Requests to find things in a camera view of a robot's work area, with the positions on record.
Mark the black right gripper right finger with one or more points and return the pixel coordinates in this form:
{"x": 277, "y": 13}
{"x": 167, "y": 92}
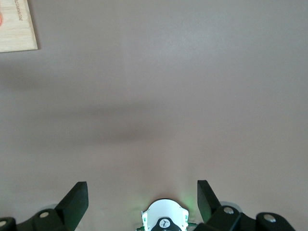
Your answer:
{"x": 207, "y": 202}

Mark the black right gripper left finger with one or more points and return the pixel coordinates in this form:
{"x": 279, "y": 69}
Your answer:
{"x": 72, "y": 204}

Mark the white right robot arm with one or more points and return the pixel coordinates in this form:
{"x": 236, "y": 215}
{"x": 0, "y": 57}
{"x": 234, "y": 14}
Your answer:
{"x": 163, "y": 209}

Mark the brown table mat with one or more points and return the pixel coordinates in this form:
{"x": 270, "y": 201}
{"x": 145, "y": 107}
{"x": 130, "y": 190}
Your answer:
{"x": 154, "y": 96}

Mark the bamboo cutting board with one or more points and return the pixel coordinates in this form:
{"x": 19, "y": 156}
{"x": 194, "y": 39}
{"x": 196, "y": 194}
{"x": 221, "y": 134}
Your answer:
{"x": 16, "y": 31}

